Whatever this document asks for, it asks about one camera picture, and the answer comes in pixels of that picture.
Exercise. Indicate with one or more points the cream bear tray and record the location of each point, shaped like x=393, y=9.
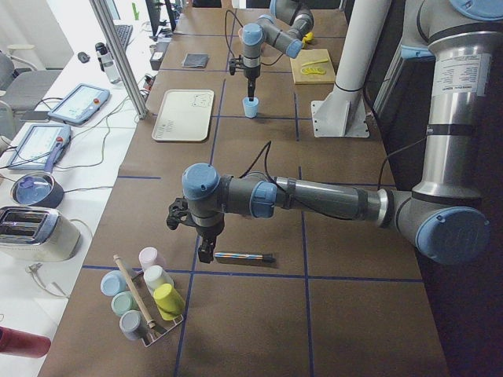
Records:
x=184, y=116

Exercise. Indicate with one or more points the black keyboard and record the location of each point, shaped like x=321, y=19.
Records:
x=124, y=33

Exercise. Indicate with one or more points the aluminium frame post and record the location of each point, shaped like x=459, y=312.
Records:
x=104, y=18

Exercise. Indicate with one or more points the clear water bottle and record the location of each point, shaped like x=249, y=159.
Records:
x=106, y=63

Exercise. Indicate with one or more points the near teach pendant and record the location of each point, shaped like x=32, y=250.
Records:
x=37, y=145

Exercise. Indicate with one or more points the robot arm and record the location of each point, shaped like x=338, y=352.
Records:
x=283, y=29
x=438, y=216

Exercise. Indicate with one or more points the yellow plastic knife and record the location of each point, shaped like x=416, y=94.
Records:
x=309, y=63

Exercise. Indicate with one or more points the lemon three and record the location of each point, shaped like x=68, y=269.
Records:
x=308, y=38

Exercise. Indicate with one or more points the pink cup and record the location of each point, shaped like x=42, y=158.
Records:
x=150, y=256

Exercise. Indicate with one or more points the grey cup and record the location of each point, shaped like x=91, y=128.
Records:
x=133, y=326

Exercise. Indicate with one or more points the grey folded cloth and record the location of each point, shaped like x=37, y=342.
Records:
x=195, y=60

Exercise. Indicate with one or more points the grey office chair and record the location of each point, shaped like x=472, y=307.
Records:
x=22, y=87

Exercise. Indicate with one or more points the wooden rolling stick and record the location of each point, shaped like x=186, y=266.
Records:
x=134, y=291

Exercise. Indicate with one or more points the far teach pendant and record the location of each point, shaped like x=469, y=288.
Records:
x=79, y=105

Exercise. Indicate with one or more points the blue cup in rack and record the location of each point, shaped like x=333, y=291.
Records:
x=113, y=283

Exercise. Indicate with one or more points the teach pendant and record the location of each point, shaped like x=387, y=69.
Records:
x=79, y=105
x=37, y=145

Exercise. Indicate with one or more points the wooden cutting board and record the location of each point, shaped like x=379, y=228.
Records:
x=313, y=66

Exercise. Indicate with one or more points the black power box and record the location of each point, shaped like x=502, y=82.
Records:
x=158, y=52

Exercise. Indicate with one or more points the white cup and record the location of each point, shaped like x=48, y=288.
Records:
x=155, y=276

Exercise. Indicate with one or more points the wire cup rack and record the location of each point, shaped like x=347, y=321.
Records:
x=162, y=327

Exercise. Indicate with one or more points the steel muddler black tip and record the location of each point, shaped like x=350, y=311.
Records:
x=268, y=258

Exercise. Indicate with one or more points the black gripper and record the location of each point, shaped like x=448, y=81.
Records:
x=208, y=234
x=251, y=72

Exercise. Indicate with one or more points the green cup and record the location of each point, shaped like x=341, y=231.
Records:
x=123, y=302

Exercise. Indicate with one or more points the white pillar mount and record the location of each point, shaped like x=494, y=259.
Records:
x=342, y=112

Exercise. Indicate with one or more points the red bottle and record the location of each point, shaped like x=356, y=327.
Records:
x=23, y=344

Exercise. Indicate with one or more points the black computer mouse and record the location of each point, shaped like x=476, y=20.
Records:
x=83, y=57

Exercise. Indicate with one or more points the light blue cup on table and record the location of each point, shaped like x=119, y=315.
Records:
x=251, y=107

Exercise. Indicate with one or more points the lemon slices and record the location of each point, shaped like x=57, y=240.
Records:
x=316, y=70

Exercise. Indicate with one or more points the yellow cup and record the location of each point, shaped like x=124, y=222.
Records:
x=169, y=302

